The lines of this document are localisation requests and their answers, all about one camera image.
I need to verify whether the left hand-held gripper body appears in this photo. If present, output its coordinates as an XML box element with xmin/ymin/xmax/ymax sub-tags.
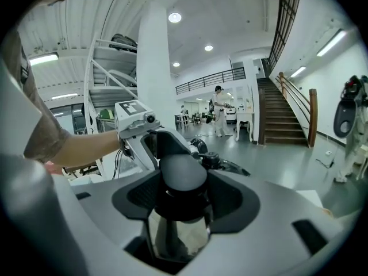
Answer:
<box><xmin>114</xmin><ymin>98</ymin><xmax>162</xmax><ymax>158</ymax></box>

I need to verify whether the white metal shelf rack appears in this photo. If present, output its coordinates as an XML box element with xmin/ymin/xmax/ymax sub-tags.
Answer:
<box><xmin>83</xmin><ymin>33</ymin><xmax>139</xmax><ymax>181</ymax></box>

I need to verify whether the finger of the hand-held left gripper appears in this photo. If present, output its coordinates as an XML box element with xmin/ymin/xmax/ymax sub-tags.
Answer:
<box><xmin>125</xmin><ymin>136</ymin><xmax>161</xmax><ymax>172</ymax></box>
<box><xmin>140</xmin><ymin>128</ymin><xmax>202</xmax><ymax>161</ymax></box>

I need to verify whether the black balcony railing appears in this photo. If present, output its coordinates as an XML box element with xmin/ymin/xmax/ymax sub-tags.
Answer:
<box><xmin>175</xmin><ymin>67</ymin><xmax>246</xmax><ymax>95</ymax></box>
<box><xmin>269</xmin><ymin>0</ymin><xmax>302</xmax><ymax>74</ymax></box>

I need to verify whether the person's left forearm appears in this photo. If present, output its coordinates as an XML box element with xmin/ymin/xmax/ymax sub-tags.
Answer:
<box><xmin>53</xmin><ymin>131</ymin><xmax>121</xmax><ymax>168</ymax></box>

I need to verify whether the green round container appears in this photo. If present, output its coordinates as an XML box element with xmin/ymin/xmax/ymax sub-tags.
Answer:
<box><xmin>97</xmin><ymin>109</ymin><xmax>116</xmax><ymax>123</ymax></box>

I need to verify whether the wooden stair handrail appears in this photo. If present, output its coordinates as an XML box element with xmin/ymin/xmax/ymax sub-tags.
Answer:
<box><xmin>275</xmin><ymin>72</ymin><xmax>318</xmax><ymax>148</ymax></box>

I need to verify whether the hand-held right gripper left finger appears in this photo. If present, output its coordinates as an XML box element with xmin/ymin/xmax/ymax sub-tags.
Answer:
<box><xmin>70</xmin><ymin>170</ymin><xmax>174</xmax><ymax>276</ymax></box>

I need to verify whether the dark shell backpack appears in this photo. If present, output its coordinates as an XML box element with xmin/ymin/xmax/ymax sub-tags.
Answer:
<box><xmin>333</xmin><ymin>75</ymin><xmax>368</xmax><ymax>139</ymax></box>

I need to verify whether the black chrome pressure cooker lid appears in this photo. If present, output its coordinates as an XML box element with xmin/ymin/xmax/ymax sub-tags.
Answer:
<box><xmin>145</xmin><ymin>151</ymin><xmax>251</xmax><ymax>266</ymax></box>

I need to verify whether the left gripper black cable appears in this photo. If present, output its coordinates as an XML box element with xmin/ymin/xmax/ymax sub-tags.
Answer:
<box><xmin>113</xmin><ymin>147</ymin><xmax>127</xmax><ymax>181</ymax></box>

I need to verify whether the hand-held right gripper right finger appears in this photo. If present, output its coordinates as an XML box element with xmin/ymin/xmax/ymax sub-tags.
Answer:
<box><xmin>183</xmin><ymin>170</ymin><xmax>350</xmax><ymax>276</ymax></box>

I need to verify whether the person's brown shirt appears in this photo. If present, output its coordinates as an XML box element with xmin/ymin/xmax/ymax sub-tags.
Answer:
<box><xmin>0</xmin><ymin>29</ymin><xmax>72</xmax><ymax>164</ymax></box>

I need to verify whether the white console table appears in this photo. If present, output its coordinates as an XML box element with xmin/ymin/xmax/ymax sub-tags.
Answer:
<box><xmin>235</xmin><ymin>110</ymin><xmax>255</xmax><ymax>142</ymax></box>

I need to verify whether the dark wooden staircase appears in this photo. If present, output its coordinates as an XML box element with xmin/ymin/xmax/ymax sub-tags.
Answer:
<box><xmin>256</xmin><ymin>78</ymin><xmax>311</xmax><ymax>147</ymax></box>

